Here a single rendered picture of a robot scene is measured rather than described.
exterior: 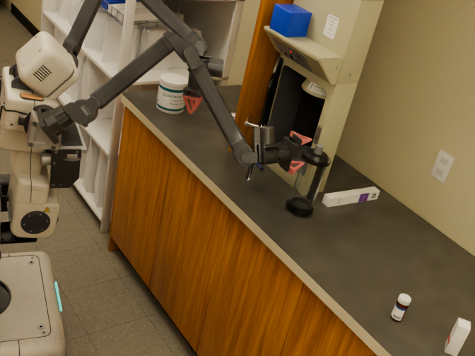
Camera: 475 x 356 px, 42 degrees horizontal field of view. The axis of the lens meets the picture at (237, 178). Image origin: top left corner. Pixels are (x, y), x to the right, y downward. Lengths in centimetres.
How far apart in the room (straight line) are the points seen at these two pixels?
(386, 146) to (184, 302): 111
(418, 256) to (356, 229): 24
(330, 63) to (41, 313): 150
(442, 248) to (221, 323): 92
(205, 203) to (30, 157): 70
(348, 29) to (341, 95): 24
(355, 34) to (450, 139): 58
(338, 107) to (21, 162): 115
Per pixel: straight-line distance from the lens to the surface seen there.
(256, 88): 249
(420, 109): 252
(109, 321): 304
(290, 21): 223
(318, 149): 218
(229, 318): 250
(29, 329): 259
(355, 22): 215
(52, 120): 201
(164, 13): 238
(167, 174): 270
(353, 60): 222
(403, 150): 259
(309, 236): 217
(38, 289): 276
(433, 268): 226
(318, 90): 232
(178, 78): 283
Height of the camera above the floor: 212
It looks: 29 degrees down
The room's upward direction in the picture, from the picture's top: 13 degrees clockwise
